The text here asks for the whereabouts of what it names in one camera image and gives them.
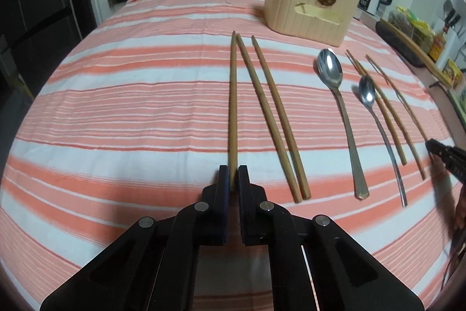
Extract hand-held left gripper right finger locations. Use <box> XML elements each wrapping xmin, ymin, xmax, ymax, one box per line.
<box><xmin>238</xmin><ymin>166</ymin><xmax>425</xmax><ymax>311</ymax></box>

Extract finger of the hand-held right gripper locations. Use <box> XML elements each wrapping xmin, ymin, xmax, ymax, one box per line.
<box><xmin>426</xmin><ymin>138</ymin><xmax>466</xmax><ymax>185</ymax></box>

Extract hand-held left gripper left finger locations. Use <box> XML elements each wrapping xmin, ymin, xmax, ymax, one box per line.
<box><xmin>39</xmin><ymin>165</ymin><xmax>231</xmax><ymax>311</ymax></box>

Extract thick wooden chopstick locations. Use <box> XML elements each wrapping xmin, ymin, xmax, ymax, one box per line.
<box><xmin>228</xmin><ymin>31</ymin><xmax>239</xmax><ymax>188</ymax></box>
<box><xmin>251</xmin><ymin>36</ymin><xmax>312</xmax><ymax>199</ymax></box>
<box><xmin>236</xmin><ymin>34</ymin><xmax>303</xmax><ymax>204</ymax></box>

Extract beige utensil holder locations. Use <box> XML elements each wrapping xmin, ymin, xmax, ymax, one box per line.
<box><xmin>263</xmin><ymin>0</ymin><xmax>361</xmax><ymax>49</ymax></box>

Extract hanging kitchen utensils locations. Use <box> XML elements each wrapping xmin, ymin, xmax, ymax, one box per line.
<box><xmin>442</xmin><ymin>0</ymin><xmax>462</xmax><ymax>32</ymax></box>

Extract person's right hand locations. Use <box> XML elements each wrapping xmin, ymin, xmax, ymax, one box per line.
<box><xmin>453</xmin><ymin>186</ymin><xmax>466</xmax><ymax>232</ymax></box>

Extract yellow box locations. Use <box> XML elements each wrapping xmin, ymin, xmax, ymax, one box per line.
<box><xmin>442</xmin><ymin>59</ymin><xmax>464</xmax><ymax>85</ymax></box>

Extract small steel spoon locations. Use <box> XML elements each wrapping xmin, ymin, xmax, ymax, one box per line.
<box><xmin>358</xmin><ymin>75</ymin><xmax>407</xmax><ymax>208</ymax></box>

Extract tray with snack packets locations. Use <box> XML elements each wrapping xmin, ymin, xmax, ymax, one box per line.
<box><xmin>380</xmin><ymin>19</ymin><xmax>453</xmax><ymax>89</ymax></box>

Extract black tray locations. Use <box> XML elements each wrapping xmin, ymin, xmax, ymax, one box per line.
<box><xmin>375</xmin><ymin>20</ymin><xmax>427</xmax><ymax>68</ymax></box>

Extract orange striped tablecloth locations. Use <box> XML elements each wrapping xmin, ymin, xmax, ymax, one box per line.
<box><xmin>0</xmin><ymin>0</ymin><xmax>463</xmax><ymax>311</ymax></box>

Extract bags of dried food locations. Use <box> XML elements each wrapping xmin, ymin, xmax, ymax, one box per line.
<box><xmin>387</xmin><ymin>6</ymin><xmax>436</xmax><ymax>43</ymax></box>

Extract large steel spoon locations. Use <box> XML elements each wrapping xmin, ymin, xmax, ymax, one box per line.
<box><xmin>316</xmin><ymin>48</ymin><xmax>370</xmax><ymax>201</ymax></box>

